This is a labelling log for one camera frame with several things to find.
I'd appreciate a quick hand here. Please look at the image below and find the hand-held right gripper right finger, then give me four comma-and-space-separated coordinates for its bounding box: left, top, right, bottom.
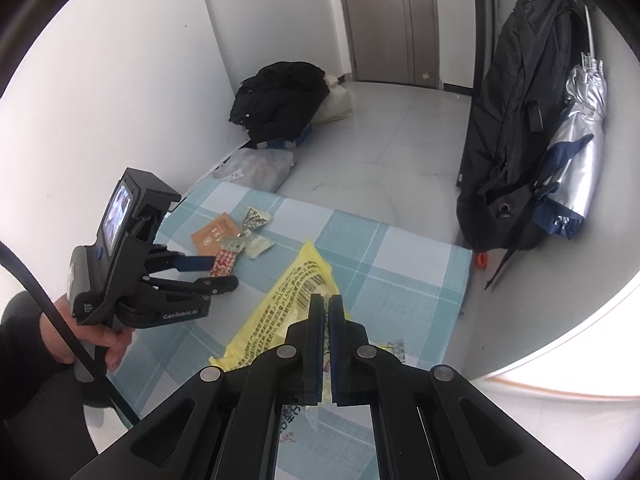
327, 294, 583, 480

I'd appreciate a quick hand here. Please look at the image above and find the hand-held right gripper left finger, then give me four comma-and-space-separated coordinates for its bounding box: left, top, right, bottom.
70, 294, 326, 480

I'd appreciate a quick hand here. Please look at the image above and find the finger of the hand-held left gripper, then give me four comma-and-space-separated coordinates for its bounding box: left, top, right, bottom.
145, 274, 240, 298
147, 244, 217, 273

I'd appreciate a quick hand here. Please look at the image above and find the red checked wrapper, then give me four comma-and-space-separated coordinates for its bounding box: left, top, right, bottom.
210, 236, 247, 278

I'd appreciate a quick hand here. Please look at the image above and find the yellow plastic bag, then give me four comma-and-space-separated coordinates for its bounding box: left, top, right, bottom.
209, 239, 376, 480

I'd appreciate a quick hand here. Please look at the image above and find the person's left forearm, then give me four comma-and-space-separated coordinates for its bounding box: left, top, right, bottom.
0, 292, 108, 461

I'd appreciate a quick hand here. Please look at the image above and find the person's left hand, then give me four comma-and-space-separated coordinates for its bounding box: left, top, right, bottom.
39, 292, 135, 373

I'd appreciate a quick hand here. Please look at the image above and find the orange paper packet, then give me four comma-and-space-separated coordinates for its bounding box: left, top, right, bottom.
191, 212, 236, 257

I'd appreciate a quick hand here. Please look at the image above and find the pale printed wrapper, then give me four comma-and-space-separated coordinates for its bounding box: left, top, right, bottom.
372, 341, 407, 365

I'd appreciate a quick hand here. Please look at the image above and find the green printed wrapper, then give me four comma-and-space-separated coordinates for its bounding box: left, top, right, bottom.
242, 206, 276, 260

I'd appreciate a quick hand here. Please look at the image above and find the blue checked mat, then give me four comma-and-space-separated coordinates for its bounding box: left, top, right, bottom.
82, 180, 473, 480

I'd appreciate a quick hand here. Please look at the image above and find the grey plastic bag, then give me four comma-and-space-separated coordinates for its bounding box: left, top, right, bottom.
212, 147, 296, 193

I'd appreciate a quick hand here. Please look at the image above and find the black jacket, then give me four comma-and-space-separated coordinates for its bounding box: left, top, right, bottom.
229, 61, 332, 145

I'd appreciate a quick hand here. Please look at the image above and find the cream tote bag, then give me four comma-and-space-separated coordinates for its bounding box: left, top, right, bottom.
312, 74, 354, 126

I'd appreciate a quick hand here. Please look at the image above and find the black backpack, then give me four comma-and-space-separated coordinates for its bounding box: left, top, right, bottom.
456, 0, 593, 291

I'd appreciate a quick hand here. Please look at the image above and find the grey door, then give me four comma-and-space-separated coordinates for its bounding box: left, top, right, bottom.
334, 0, 443, 88

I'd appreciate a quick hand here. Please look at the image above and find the silver and blue umbrella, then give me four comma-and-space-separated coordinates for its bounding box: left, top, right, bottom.
531, 52, 608, 240

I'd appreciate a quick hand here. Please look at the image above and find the thick black cable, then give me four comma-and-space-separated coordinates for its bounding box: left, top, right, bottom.
0, 241, 141, 423

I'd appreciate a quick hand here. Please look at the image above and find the grey metal door frame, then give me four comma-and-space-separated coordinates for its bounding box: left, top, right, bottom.
470, 0, 502, 96

